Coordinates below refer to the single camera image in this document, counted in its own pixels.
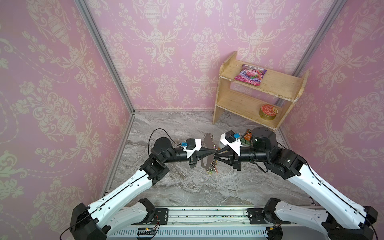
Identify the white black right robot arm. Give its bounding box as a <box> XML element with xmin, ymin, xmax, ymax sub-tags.
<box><xmin>214</xmin><ymin>127</ymin><xmax>378</xmax><ymax>240</ymax></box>

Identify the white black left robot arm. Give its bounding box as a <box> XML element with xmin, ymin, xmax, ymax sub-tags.
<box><xmin>65</xmin><ymin>136</ymin><xmax>217</xmax><ymax>240</ymax></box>

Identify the green orange food packet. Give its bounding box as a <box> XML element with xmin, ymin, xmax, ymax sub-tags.
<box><xmin>243</xmin><ymin>130</ymin><xmax>252</xmax><ymax>142</ymax></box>

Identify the red round tin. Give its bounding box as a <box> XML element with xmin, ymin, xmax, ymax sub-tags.
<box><xmin>259</xmin><ymin>104</ymin><xmax>279</xmax><ymax>121</ymax></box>

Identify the wooden two-tier shelf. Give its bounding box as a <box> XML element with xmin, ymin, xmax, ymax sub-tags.
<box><xmin>212</xmin><ymin>50</ymin><xmax>310</xmax><ymax>149</ymax></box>

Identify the pink snack packet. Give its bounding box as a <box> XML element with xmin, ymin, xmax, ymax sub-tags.
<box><xmin>235</xmin><ymin>64</ymin><xmax>267</xmax><ymax>86</ymax></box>

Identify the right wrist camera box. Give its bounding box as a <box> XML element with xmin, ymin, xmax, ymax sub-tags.
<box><xmin>220</xmin><ymin>131</ymin><xmax>243</xmax><ymax>156</ymax></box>

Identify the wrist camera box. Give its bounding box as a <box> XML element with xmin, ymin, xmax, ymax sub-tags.
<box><xmin>181</xmin><ymin>139</ymin><xmax>202</xmax><ymax>159</ymax></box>
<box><xmin>220</xmin><ymin>131</ymin><xmax>243</xmax><ymax>156</ymax></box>

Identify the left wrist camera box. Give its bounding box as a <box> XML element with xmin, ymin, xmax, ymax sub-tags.
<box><xmin>181</xmin><ymin>139</ymin><xmax>202</xmax><ymax>159</ymax></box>

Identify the aluminium front rail base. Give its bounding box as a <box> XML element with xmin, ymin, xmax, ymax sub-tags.
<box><xmin>77</xmin><ymin>205</ymin><xmax>343</xmax><ymax>240</ymax></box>

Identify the right aluminium corner post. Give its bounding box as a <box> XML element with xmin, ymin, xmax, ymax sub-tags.
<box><xmin>292</xmin><ymin>0</ymin><xmax>347</xmax><ymax>77</ymax></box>

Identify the aluminium corner frame post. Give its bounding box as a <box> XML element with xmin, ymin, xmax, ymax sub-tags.
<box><xmin>74</xmin><ymin>0</ymin><xmax>135</xmax><ymax>115</ymax></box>

